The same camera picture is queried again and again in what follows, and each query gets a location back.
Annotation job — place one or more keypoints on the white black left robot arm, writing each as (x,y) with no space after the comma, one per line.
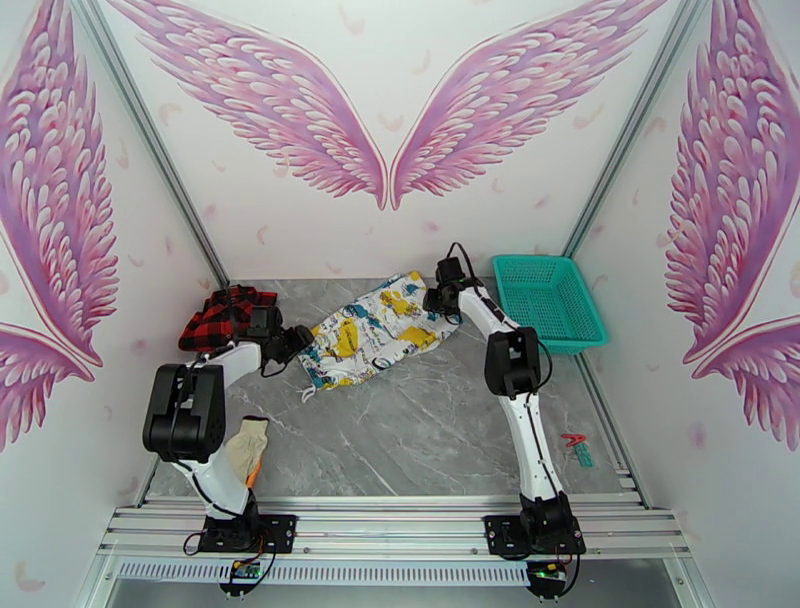
(184,412)

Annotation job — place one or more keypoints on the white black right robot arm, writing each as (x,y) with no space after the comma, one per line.
(512,362)

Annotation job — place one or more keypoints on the aluminium corner post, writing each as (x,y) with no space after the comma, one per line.
(156,150)
(631,137)

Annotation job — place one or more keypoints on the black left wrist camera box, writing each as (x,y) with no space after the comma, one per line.
(264,319)

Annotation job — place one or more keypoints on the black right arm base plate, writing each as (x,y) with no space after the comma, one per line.
(500,534)

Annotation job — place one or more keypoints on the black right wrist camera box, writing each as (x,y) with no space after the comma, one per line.
(450,270)

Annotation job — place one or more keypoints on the white yellow blue printed shorts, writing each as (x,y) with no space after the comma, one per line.
(375,331)

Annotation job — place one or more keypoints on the red black plaid shirt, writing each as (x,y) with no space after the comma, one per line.
(215,319)

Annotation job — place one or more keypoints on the teal plastic mesh basket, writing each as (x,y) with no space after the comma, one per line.
(550,300)

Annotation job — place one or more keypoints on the red and teal clip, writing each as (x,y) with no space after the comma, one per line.
(578,449)

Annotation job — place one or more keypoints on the aluminium rail frame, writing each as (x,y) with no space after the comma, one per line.
(387,525)

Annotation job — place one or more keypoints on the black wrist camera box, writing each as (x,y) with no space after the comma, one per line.
(450,270)
(264,319)

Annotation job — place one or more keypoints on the beige work glove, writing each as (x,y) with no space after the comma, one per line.
(247,444)

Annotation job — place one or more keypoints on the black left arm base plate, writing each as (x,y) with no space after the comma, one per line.
(278,531)

